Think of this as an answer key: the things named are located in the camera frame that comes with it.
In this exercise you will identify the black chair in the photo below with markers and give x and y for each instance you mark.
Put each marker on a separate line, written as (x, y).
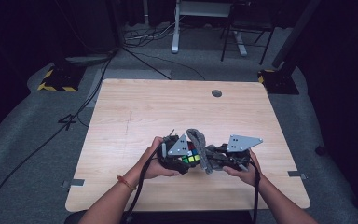
(225, 43)

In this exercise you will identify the multicoloured puzzle cube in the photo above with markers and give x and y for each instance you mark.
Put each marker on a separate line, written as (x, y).
(191, 158)

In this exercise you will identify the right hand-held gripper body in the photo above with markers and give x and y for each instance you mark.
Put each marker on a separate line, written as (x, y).
(239, 143)

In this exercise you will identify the dark slanted stand pole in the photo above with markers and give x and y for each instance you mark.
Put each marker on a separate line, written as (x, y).
(295, 31)

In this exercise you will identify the person's left hand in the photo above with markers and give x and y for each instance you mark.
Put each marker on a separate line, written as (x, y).
(149, 165)

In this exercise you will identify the grey fluffy cloth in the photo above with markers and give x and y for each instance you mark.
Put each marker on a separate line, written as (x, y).
(199, 140)

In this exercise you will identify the black yellow-striped stand base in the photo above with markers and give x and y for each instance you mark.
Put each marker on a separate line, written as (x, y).
(62, 77)

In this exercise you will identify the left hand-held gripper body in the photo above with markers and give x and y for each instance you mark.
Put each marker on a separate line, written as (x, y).
(178, 148)

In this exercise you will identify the person's right hand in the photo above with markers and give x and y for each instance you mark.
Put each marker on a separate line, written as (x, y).
(248, 177)

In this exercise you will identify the grey round table grommet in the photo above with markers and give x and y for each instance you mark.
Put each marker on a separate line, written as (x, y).
(217, 93)

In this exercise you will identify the white desk frame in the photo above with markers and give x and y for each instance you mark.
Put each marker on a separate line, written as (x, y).
(175, 37)

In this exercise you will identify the small black floor object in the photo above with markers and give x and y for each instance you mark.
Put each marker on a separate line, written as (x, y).
(320, 150)

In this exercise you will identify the grey low stand foot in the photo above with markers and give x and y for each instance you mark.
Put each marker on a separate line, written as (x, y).
(87, 59)

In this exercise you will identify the grey tape piece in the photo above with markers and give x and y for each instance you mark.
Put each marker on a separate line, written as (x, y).
(296, 174)
(76, 183)

